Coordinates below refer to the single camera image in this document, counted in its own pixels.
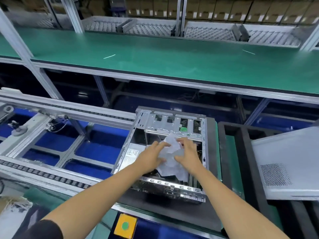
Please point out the person's left hand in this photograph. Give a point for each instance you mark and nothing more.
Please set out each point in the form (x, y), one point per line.
(149, 159)

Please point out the person's right hand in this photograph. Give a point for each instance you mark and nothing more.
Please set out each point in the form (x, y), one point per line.
(192, 156)

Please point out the person's right thumb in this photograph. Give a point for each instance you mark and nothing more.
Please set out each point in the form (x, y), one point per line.
(179, 158)

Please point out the person's left thumb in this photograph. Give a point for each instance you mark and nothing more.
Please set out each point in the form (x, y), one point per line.
(160, 161)

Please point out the white plastic bag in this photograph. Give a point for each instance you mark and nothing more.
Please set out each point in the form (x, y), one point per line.
(172, 151)

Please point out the person's right forearm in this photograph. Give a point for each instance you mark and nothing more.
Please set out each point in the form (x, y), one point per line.
(231, 206)

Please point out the person's left forearm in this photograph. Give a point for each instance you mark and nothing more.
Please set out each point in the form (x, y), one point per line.
(99, 199)

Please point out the open grey computer case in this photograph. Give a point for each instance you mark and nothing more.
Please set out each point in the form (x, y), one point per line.
(162, 186)

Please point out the power supply with white label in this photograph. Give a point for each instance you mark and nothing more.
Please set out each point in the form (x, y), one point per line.
(130, 155)

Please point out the black foam tray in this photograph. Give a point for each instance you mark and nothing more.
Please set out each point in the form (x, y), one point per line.
(245, 171)

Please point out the yellow box with green button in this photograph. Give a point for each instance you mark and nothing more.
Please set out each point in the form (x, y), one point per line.
(125, 226)

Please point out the grey perforated metal side panel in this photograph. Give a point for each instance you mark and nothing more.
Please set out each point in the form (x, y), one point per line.
(286, 161)

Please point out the grey roller rack shelf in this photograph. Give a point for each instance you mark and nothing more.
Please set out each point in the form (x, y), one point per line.
(147, 28)
(261, 36)

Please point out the black sleeve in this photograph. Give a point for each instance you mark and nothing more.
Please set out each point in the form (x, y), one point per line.
(39, 230)

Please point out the grey conveyor stopper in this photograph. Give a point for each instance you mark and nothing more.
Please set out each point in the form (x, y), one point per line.
(18, 128)

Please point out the row of cardboard boxes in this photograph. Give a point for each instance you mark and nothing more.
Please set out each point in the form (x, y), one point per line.
(224, 8)

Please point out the white paper sheet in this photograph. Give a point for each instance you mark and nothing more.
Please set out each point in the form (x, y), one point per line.
(12, 216)

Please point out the aluminium frame post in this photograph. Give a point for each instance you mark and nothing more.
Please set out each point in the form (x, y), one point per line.
(73, 14)
(181, 14)
(27, 57)

